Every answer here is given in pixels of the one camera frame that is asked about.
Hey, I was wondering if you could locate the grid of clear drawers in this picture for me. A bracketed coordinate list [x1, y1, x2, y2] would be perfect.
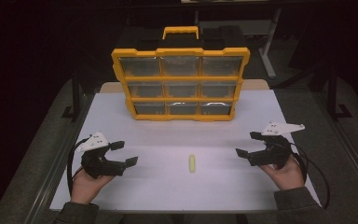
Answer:
[118, 56, 239, 116]

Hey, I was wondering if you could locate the small yellow stick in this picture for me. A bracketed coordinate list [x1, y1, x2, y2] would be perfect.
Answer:
[188, 153, 197, 174]

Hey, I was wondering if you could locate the black metal stand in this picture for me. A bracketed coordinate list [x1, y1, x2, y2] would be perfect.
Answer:
[326, 66, 353, 121]
[61, 71, 82, 120]

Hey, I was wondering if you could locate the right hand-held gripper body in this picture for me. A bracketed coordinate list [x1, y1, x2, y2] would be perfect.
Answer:
[247, 121, 306, 171]

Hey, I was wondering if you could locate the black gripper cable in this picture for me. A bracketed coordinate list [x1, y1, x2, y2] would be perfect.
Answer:
[66, 136, 91, 197]
[288, 143, 331, 210]

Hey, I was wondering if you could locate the person's left hand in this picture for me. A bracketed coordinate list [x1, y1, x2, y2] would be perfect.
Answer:
[70, 167, 115, 205]

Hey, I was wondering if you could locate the white desk frame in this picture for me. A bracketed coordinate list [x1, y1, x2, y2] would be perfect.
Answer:
[194, 8, 282, 79]

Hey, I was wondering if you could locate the wooden board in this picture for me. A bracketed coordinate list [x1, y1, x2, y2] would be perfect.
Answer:
[100, 78, 270, 93]

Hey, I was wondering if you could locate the clear plastic drawer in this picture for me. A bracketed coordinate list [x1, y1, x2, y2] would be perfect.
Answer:
[201, 56, 243, 77]

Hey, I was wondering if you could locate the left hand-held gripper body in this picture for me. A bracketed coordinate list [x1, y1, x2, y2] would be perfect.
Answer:
[76, 131, 127, 180]

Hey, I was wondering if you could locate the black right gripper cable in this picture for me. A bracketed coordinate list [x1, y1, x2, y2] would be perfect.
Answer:
[288, 143, 331, 210]

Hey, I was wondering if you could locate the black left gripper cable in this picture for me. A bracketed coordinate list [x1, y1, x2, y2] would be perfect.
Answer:
[66, 136, 91, 197]

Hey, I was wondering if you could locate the yellow black organizer case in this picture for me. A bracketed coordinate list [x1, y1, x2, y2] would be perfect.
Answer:
[111, 25, 252, 122]

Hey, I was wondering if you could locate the person's right hand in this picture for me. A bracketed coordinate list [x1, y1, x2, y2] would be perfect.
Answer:
[259, 155, 306, 190]

